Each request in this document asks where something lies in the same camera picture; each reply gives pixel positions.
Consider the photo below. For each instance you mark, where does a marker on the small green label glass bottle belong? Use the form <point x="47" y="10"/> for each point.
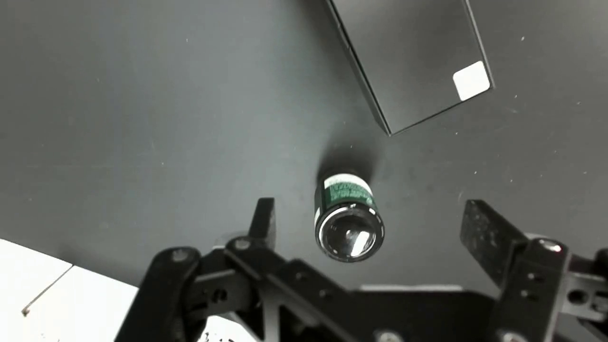
<point x="346" y="211"/>

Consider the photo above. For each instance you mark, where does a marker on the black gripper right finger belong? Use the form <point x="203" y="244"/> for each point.
<point x="490" y="240"/>

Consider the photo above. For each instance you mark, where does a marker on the black rectangular box white sticker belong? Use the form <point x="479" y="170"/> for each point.
<point x="414" y="57"/>

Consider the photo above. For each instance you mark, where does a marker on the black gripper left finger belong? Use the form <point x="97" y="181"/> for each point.
<point x="260" y="223"/>

